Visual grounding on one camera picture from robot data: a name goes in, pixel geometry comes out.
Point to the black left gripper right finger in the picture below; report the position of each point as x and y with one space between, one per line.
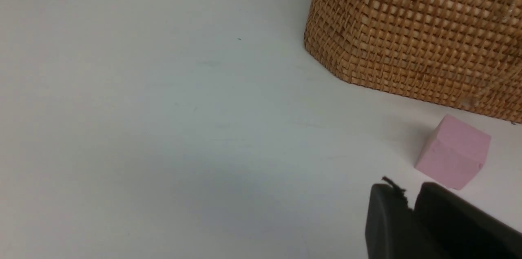
462 230

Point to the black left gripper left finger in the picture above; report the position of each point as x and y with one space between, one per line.
392 230

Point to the pink foam cube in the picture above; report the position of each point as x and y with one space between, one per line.
454 153

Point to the woven wicker basket green lining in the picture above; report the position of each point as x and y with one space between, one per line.
464 54

